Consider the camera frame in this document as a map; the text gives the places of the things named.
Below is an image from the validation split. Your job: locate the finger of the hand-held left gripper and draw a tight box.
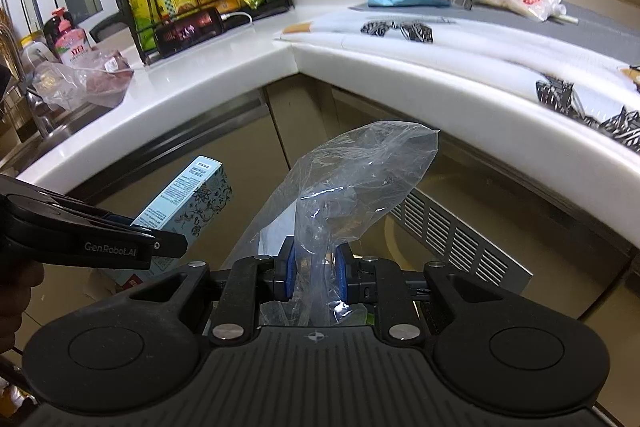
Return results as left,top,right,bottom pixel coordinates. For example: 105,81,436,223
0,174,133,228
150,232,187,259

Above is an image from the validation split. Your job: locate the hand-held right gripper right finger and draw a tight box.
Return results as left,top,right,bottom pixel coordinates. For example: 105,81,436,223
334,244,506,342

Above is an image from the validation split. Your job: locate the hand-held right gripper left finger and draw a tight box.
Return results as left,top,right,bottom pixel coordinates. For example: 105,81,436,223
120,237,297,344

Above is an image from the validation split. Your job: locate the light blue floral box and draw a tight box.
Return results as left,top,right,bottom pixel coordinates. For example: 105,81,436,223
100,155,234,293

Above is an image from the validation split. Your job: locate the clear plastic bag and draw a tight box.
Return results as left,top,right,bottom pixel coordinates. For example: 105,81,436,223
235,121,441,328

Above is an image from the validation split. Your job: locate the person's left hand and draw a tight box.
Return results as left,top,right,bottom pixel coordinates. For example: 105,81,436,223
0,266,47,353

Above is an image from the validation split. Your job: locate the steel sink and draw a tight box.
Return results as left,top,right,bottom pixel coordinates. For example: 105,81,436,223
0,104,108,170

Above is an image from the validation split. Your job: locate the metal faucet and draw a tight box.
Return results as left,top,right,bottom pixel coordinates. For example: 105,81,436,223
0,23,51,140

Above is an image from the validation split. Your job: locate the clear bag of meat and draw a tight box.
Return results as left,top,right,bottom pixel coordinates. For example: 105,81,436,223
31,48,135,110

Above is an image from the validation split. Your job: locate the clear jug yellow cap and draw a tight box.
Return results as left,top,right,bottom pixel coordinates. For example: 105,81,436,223
19,34,57,80

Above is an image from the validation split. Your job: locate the pink pump bottle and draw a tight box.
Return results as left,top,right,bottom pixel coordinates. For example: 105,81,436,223
52,7,93,66

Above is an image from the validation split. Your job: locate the grey vent grille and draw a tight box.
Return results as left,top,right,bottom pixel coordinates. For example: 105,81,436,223
386,188,534,297

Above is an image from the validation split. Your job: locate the white printed cloth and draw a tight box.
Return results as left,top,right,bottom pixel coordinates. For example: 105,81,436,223
274,4,640,155

